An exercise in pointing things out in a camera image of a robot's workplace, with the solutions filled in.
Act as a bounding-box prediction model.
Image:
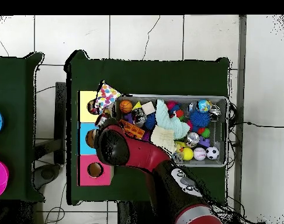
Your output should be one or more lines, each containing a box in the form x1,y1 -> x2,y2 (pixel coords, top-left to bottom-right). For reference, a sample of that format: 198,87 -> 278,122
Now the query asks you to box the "colourful dotted cloth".
86,99 -> 99,116
93,80 -> 122,115

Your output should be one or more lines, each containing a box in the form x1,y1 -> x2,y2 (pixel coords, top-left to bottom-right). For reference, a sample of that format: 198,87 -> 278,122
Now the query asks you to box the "cream muslin cloth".
150,125 -> 176,153

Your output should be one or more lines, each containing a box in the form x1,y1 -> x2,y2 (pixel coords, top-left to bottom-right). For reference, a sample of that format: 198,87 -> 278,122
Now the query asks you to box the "mint green muslin cloth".
155,99 -> 191,140

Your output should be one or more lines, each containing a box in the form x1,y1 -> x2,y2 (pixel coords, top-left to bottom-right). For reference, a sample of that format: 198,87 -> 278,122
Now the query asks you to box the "wooden box with three holes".
77,90 -> 115,187

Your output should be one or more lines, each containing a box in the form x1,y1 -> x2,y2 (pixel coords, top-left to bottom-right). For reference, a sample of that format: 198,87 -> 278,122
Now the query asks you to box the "orange toy basketball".
119,100 -> 133,114

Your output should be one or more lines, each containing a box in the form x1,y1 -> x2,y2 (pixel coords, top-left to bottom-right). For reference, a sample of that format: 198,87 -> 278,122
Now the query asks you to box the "orange toy building block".
119,119 -> 146,140

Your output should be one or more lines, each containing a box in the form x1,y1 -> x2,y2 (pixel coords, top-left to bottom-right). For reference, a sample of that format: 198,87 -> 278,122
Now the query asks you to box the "crushed black drink can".
131,107 -> 147,128

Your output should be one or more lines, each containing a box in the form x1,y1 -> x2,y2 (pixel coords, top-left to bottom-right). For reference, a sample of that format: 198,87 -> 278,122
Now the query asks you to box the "blue spiky rubber ball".
189,108 -> 211,128
144,113 -> 157,131

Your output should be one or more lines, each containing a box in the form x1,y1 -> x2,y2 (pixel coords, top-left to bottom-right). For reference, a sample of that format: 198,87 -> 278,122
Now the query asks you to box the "dark green tablecloth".
0,51 -> 46,203
64,49 -> 231,207

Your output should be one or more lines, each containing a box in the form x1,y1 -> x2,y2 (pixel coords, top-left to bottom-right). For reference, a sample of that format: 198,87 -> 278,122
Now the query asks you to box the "plain yellow ball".
181,147 -> 194,161

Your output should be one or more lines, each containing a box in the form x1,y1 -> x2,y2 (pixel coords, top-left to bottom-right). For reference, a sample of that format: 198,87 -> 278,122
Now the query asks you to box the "globe print ball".
196,99 -> 213,113

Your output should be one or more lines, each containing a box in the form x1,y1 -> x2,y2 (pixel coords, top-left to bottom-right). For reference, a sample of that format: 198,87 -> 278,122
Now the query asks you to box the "white toy baseball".
193,147 -> 207,161

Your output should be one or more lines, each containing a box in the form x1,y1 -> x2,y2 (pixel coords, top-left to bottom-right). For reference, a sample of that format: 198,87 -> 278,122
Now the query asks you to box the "black and white soccer ball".
205,146 -> 220,160

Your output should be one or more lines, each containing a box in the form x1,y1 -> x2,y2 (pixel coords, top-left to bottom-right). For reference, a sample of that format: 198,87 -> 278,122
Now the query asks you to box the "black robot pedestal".
117,201 -> 157,224

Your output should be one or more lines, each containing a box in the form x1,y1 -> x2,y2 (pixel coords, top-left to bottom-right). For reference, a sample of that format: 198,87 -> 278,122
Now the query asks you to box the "silver wire mesh bin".
113,93 -> 230,168

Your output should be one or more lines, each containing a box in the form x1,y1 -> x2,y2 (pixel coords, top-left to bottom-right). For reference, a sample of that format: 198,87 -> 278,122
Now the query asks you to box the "black cable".
228,120 -> 284,129

